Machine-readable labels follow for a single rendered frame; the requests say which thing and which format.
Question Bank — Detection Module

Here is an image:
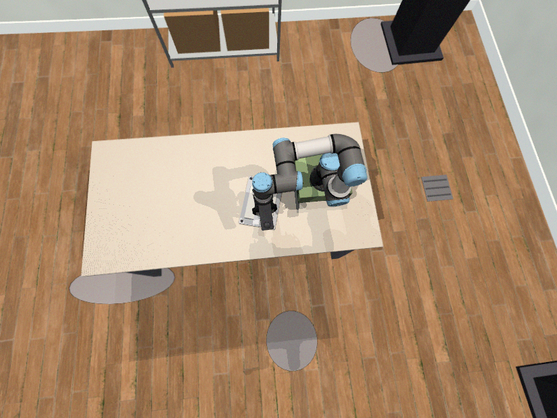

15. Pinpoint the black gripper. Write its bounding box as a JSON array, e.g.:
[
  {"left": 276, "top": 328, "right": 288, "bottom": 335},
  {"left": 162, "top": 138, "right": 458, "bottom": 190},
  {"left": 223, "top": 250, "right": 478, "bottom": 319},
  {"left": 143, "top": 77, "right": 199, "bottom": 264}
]
[{"left": 252, "top": 194, "right": 277, "bottom": 216}]

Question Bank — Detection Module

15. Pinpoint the grey tap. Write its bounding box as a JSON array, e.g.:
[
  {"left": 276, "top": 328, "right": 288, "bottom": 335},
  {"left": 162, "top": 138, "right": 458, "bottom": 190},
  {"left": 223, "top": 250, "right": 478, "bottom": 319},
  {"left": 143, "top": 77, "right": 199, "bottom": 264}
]
[{"left": 244, "top": 186, "right": 277, "bottom": 225}]

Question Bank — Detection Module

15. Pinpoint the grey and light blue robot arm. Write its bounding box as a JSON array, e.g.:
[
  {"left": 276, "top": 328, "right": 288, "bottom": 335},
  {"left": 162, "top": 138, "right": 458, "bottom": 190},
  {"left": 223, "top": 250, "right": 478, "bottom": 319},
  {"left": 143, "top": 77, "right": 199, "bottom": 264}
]
[{"left": 252, "top": 133, "right": 368, "bottom": 231}]

